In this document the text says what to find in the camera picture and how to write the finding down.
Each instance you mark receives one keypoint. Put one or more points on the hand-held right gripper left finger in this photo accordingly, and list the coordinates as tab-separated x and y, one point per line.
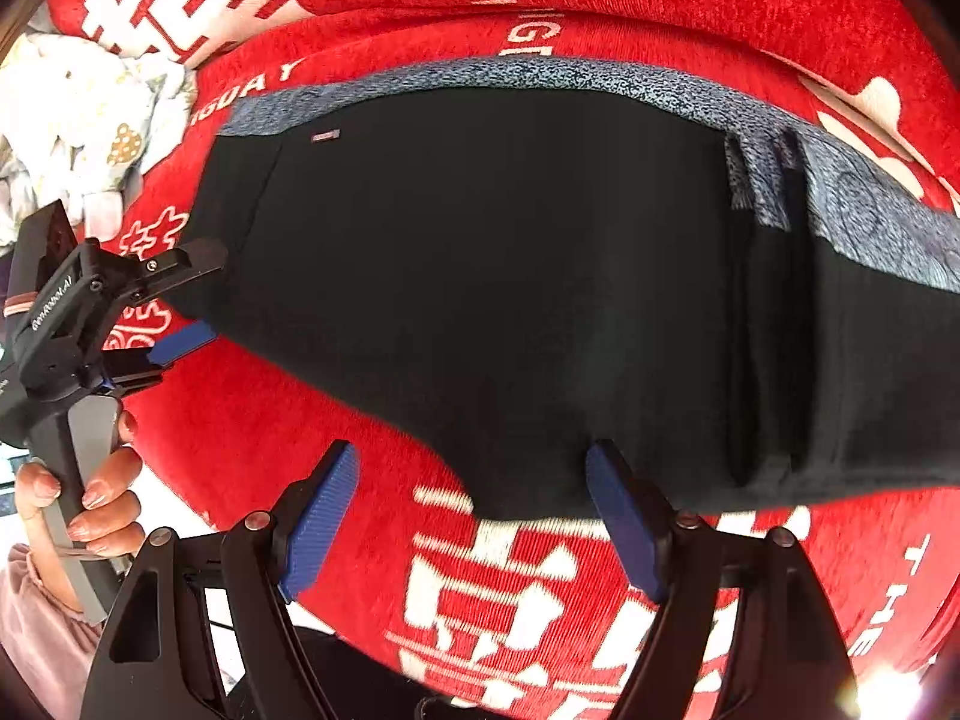
319	525

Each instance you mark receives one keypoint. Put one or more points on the red printed blanket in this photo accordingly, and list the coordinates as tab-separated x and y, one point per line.
300	450

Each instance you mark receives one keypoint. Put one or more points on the white floral cloth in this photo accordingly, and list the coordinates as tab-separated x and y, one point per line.
75	127

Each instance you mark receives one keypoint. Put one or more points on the person's left hand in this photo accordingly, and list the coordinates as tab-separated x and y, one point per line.
112	521

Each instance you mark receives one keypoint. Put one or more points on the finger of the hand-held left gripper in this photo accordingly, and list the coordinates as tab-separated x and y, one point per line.
184	341
184	262

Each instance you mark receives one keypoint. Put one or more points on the person's left forearm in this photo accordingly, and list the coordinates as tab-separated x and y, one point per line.
37	630

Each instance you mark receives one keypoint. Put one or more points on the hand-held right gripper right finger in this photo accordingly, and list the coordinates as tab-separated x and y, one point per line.
622	525

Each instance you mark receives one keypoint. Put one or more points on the black pants blue floral trim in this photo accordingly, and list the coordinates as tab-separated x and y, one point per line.
487	277

